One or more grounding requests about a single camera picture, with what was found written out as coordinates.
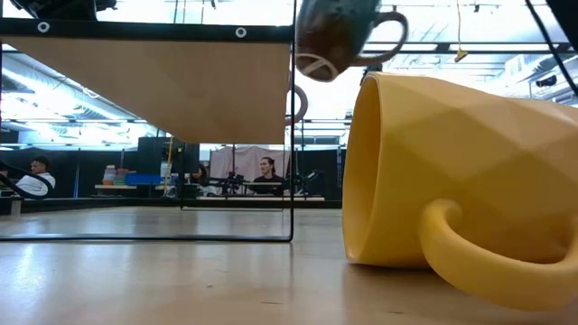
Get dark glazed brown mug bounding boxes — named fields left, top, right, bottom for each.
left=294, top=0, right=410, bottom=84

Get yellow faceted mug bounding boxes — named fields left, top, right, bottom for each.
left=341, top=70, right=578, bottom=312

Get person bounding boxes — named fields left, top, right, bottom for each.
left=189, top=162, right=211, bottom=186
left=252, top=156, right=285, bottom=198
left=15, top=155, right=57, bottom=198

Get black partition panel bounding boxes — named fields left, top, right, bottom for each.
left=295, top=148, right=347, bottom=202

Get beige fabric backdrop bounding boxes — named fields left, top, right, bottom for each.
left=210, top=144, right=293, bottom=196

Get yellow pole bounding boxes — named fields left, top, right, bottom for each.
left=164, top=137, right=174, bottom=195

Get black cabinet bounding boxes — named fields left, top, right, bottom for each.
left=137, top=136, right=200, bottom=175

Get blue storage bin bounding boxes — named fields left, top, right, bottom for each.
left=125, top=172, right=164, bottom=187

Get stacked coloured containers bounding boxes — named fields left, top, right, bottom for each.
left=101, top=164, right=119, bottom=187

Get wooden shelf black frame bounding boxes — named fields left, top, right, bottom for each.
left=0, top=0, right=297, bottom=243

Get yellow hanging cord tag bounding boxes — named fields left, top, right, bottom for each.
left=453, top=0, right=470, bottom=63

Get thick black cable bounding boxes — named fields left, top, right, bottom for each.
left=0, top=160, right=54, bottom=200

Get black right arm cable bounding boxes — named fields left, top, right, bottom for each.
left=523, top=0, right=578, bottom=98

